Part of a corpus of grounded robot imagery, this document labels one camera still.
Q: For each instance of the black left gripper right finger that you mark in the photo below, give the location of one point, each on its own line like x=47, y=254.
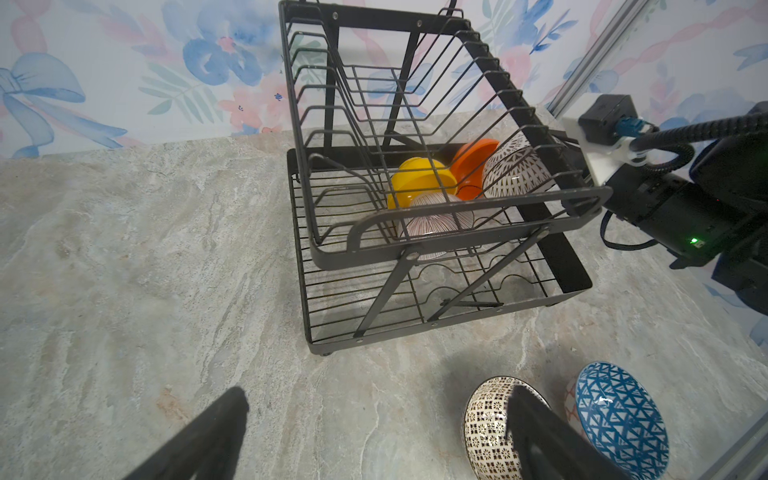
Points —
x=547, y=447

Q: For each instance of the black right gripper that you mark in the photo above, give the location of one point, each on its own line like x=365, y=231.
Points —
x=677, y=214

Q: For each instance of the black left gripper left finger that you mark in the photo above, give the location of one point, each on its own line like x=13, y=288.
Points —
x=207, y=448

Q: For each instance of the white dotted pattern bowl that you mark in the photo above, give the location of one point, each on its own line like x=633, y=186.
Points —
x=491, y=454

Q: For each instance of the blue triangle pattern bowl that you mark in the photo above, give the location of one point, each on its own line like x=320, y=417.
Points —
x=617, y=415

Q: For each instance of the white brown lattice bowl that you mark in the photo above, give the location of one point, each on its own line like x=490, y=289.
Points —
x=514, y=170

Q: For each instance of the orange plastic bowl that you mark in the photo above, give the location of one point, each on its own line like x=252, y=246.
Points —
x=468, y=164

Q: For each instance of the pink ribbed glass bowl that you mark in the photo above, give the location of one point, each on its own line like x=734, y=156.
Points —
x=434, y=224

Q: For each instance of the yellow plastic bowl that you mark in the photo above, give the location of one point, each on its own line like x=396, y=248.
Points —
x=416, y=176

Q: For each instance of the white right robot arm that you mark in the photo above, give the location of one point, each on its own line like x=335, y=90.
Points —
x=728, y=159

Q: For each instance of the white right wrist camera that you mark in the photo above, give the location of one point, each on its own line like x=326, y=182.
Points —
x=592, y=121

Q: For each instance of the aluminium right corner post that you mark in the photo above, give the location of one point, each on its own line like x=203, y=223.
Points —
x=618, y=27

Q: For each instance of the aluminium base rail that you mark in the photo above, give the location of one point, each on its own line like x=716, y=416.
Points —
x=746, y=458

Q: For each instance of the black wire dish rack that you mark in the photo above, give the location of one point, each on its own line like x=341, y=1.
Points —
x=371, y=88

